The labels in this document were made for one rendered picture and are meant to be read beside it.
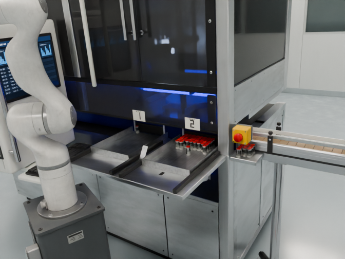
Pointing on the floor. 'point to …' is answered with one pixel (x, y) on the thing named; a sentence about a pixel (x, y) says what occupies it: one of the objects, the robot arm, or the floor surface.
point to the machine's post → (225, 122)
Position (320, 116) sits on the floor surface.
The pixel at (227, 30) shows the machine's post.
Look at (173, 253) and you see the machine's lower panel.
